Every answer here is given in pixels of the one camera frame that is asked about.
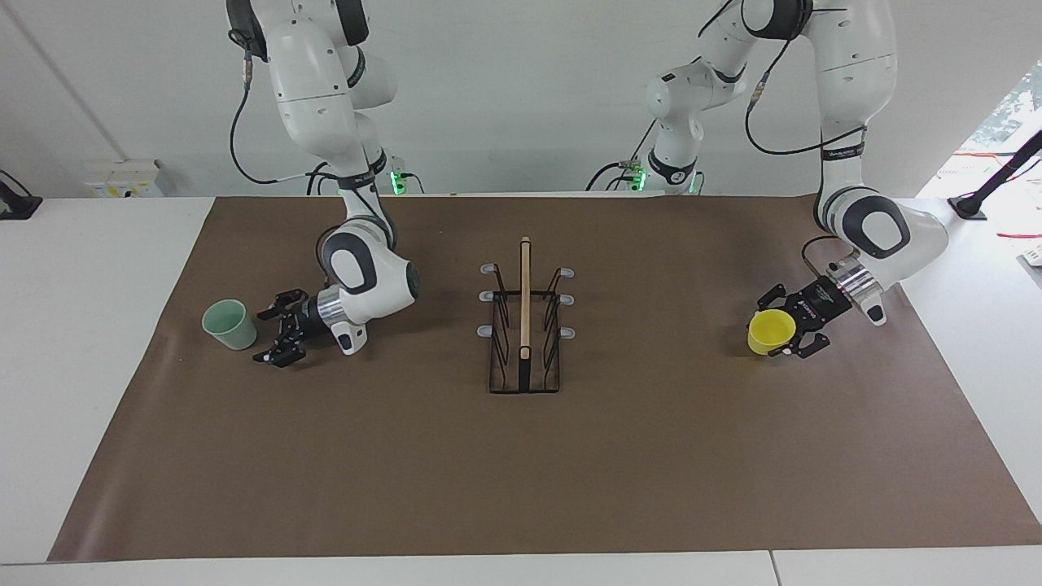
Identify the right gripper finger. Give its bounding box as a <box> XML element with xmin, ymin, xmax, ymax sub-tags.
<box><xmin>252</xmin><ymin>321</ymin><xmax>309</xmax><ymax>370</ymax></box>
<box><xmin>256</xmin><ymin>290</ymin><xmax>309</xmax><ymax>321</ymax></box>

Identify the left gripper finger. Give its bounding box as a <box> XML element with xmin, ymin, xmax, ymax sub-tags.
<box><xmin>755</xmin><ymin>282</ymin><xmax>803</xmax><ymax>314</ymax></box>
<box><xmin>771</xmin><ymin>325</ymin><xmax>833</xmax><ymax>361</ymax></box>

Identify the yellow plastic cup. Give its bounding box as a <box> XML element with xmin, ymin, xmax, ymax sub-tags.
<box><xmin>747</xmin><ymin>308</ymin><xmax>798</xmax><ymax>356</ymax></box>

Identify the pale green plastic cup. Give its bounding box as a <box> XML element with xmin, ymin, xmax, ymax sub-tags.
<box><xmin>201</xmin><ymin>299</ymin><xmax>258</xmax><ymax>352</ymax></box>

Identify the black angled stand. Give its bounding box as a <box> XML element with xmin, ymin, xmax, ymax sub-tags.
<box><xmin>948</xmin><ymin>129</ymin><xmax>1042</xmax><ymax>221</ymax></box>

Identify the brown paper table mat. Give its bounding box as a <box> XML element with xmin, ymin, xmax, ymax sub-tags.
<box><xmin>47</xmin><ymin>194</ymin><xmax>1042</xmax><ymax>563</ymax></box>

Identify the small black stand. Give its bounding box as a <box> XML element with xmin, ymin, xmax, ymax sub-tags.
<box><xmin>0</xmin><ymin>169</ymin><xmax>43</xmax><ymax>221</ymax></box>

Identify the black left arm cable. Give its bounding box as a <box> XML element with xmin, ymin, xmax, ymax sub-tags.
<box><xmin>743</xmin><ymin>69</ymin><xmax>869</xmax><ymax>282</ymax></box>

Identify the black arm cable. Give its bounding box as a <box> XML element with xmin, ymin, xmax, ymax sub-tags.
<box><xmin>743</xmin><ymin>69</ymin><xmax>869</xmax><ymax>282</ymax></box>
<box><xmin>228</xmin><ymin>28</ymin><xmax>392</xmax><ymax>269</ymax></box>

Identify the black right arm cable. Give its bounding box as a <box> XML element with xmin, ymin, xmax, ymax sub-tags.
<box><xmin>228</xmin><ymin>28</ymin><xmax>392</xmax><ymax>269</ymax></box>

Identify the white wall box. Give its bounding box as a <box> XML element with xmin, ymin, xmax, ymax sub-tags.
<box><xmin>84</xmin><ymin>159</ymin><xmax>164</xmax><ymax>199</ymax></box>

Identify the red wire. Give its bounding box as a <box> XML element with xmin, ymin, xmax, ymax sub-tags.
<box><xmin>951</xmin><ymin>149</ymin><xmax>1042</xmax><ymax>241</ymax></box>

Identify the black base cable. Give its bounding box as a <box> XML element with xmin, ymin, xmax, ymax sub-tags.
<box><xmin>586</xmin><ymin>120</ymin><xmax>657</xmax><ymax>193</ymax></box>

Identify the black wire cup rack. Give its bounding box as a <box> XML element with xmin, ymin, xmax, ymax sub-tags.
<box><xmin>478</xmin><ymin>236</ymin><xmax>576</xmax><ymax>396</ymax></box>

